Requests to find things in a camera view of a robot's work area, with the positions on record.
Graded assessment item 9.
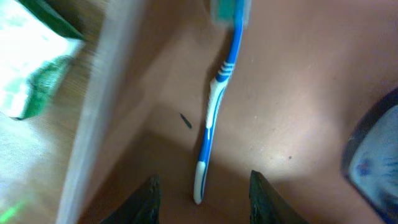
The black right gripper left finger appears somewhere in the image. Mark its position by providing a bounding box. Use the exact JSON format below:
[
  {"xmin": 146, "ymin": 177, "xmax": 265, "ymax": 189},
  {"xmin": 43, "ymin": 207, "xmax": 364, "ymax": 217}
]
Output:
[{"xmin": 100, "ymin": 174, "xmax": 161, "ymax": 224}]

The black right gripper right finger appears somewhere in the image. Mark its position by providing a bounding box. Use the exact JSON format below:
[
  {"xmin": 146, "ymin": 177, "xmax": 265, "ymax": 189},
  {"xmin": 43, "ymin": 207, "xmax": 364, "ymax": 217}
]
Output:
[{"xmin": 249, "ymin": 170, "xmax": 308, "ymax": 224}]

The purple liquid bottle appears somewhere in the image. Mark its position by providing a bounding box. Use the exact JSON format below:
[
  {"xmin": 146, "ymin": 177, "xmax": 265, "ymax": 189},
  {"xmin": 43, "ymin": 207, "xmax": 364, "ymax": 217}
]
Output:
[{"xmin": 341, "ymin": 89, "xmax": 397, "ymax": 224}]

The blue white toothbrush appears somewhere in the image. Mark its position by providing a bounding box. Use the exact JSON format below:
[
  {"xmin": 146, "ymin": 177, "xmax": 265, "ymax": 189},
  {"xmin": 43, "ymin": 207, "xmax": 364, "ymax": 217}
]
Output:
[{"xmin": 193, "ymin": 0, "xmax": 251, "ymax": 205}]

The white square cardboard box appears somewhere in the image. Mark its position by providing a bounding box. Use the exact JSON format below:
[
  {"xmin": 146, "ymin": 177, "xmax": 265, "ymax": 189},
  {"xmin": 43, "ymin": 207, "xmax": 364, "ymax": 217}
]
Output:
[{"xmin": 56, "ymin": 1, "xmax": 397, "ymax": 223}]

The crumpled green white packet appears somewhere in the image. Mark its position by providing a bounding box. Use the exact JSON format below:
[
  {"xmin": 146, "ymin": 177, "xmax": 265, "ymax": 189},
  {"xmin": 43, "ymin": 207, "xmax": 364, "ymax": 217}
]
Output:
[{"xmin": 1, "ymin": 0, "xmax": 84, "ymax": 119}]

